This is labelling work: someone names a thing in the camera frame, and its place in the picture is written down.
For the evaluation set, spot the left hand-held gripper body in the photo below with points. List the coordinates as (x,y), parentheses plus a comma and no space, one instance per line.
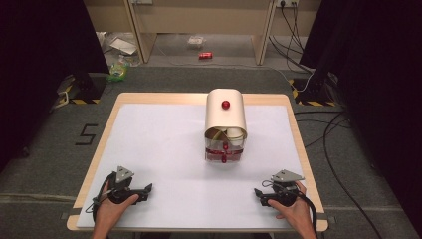
(123,179)

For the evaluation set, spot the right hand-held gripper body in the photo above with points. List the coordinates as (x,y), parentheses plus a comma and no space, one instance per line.
(285,191)

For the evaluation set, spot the cream storage box red knob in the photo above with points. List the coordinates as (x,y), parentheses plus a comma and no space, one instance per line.
(225,116)

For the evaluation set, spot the person's right hand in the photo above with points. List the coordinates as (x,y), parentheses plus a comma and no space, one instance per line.
(295,214)

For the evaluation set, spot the person's left hand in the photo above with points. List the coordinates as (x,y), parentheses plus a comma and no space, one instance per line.
(109,210)

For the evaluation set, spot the white table mat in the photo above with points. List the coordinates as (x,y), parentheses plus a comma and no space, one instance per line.
(166,149)

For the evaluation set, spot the white cup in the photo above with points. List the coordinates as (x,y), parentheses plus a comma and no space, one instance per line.
(235,134)

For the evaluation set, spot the yellow-green item in box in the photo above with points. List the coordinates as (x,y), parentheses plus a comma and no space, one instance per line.
(217,134)

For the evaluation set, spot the black stand base striped tape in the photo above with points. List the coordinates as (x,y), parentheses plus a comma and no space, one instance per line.
(312,94)
(84,89)

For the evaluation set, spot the green-yellow plastic bag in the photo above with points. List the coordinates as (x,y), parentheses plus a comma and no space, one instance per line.
(117,71)

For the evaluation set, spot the black curtain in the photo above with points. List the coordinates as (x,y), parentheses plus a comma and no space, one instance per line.
(381,83)
(40,66)

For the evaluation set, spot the red can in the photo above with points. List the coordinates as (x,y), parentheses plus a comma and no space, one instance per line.
(205,55)

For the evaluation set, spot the clear plastic packet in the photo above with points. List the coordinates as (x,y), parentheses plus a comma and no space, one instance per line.
(196,41)

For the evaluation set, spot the beige wooden desk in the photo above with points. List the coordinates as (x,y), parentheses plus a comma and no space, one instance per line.
(199,16)

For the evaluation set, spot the white wall socket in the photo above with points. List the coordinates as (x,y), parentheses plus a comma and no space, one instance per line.
(287,2)

